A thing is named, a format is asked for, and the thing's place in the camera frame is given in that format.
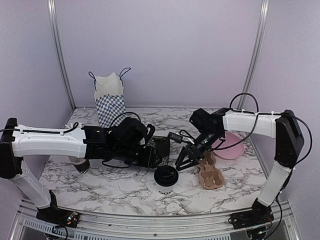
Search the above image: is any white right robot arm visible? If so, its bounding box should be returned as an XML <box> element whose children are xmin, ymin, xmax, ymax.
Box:
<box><xmin>175</xmin><ymin>107</ymin><xmax>305</xmax><ymax>224</ymax></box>

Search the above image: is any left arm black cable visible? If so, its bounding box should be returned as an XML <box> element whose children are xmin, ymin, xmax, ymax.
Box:
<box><xmin>0</xmin><ymin>111</ymin><xmax>156</xmax><ymax>168</ymax></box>

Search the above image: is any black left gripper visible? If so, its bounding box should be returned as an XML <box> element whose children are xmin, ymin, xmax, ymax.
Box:
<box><xmin>113</xmin><ymin>145</ymin><xmax>163</xmax><ymax>169</ymax></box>

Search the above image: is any brown cardboard cup carrier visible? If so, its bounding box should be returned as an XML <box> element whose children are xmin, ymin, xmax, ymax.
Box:
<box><xmin>198</xmin><ymin>151</ymin><xmax>225</xmax><ymax>190</ymax></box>

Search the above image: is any aluminium frame post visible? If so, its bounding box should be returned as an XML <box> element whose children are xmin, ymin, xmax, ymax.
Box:
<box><xmin>47</xmin><ymin>0</ymin><xmax>76</xmax><ymax>111</ymax></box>
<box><xmin>237</xmin><ymin>0</ymin><xmax>270</xmax><ymax>108</ymax></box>

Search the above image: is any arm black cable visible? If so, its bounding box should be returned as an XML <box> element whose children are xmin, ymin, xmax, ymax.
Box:
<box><xmin>0</xmin><ymin>111</ymin><xmax>156</xmax><ymax>168</ymax></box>
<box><xmin>179</xmin><ymin>92</ymin><xmax>313</xmax><ymax>166</ymax></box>

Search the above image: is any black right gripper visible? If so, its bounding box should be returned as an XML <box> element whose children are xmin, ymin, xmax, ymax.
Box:
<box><xmin>175</xmin><ymin>129</ymin><xmax>223</xmax><ymax>171</ymax></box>

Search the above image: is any pink round plate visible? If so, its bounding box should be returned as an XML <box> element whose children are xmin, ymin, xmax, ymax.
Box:
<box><xmin>213</xmin><ymin>131</ymin><xmax>245</xmax><ymax>160</ymax></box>

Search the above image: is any black cup holding straws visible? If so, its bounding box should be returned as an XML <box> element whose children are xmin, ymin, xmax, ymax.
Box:
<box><xmin>68</xmin><ymin>156</ymin><xmax>91</xmax><ymax>174</ymax></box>

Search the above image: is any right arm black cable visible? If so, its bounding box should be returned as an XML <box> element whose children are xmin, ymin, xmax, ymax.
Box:
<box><xmin>179</xmin><ymin>92</ymin><xmax>313</xmax><ymax>166</ymax></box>

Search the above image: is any blue checkered paper bag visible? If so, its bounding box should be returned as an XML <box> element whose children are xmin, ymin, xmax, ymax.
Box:
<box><xmin>88</xmin><ymin>67</ymin><xmax>131</xmax><ymax>128</ymax></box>

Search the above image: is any aluminium frame post left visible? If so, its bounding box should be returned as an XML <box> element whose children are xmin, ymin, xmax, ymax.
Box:
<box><xmin>47</xmin><ymin>0</ymin><xmax>76</xmax><ymax>111</ymax></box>

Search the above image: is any black floral square plate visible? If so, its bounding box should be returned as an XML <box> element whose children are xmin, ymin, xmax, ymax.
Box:
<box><xmin>147</xmin><ymin>136</ymin><xmax>171</xmax><ymax>168</ymax></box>

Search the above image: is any white paper coffee cup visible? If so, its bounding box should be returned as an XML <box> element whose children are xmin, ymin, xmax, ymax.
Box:
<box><xmin>154</xmin><ymin>175</ymin><xmax>179</xmax><ymax>195</ymax></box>

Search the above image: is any aluminium front rail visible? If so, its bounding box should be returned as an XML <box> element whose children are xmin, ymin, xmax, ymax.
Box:
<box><xmin>8</xmin><ymin>199</ymin><xmax>301</xmax><ymax>240</ymax></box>

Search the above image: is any aluminium frame post right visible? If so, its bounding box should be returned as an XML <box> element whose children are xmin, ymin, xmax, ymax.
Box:
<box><xmin>237</xmin><ymin>0</ymin><xmax>270</xmax><ymax>108</ymax></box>

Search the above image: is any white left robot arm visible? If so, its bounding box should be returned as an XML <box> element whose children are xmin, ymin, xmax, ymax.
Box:
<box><xmin>0</xmin><ymin>117</ymin><xmax>155</xmax><ymax>223</ymax></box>

